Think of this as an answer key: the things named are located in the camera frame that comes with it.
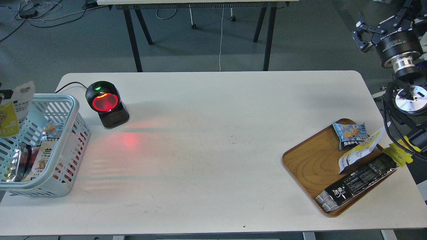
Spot black barcode scanner red window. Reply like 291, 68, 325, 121
85, 81, 130, 129

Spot black long snack package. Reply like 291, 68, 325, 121
315, 153, 399, 212

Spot blue snack in basket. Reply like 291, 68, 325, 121
41, 121, 65, 141

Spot silver foil snack in basket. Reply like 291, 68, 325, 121
6, 144, 30, 182

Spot black table legs background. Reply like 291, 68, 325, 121
115, 0, 278, 72

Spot black floor cables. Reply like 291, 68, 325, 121
0, 0, 100, 42

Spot black scanner cable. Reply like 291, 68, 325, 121
54, 82, 88, 94

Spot white hanging cable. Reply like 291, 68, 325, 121
219, 7, 225, 72

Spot blue snack packet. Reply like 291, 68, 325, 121
332, 122, 369, 150

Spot yellow cartoon face snack bag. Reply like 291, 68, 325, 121
382, 139, 413, 167

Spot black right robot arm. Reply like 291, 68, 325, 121
352, 0, 426, 161

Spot light blue plastic basket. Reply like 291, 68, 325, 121
0, 94, 91, 197

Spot white brown snack in basket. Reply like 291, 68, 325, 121
21, 138, 59, 182

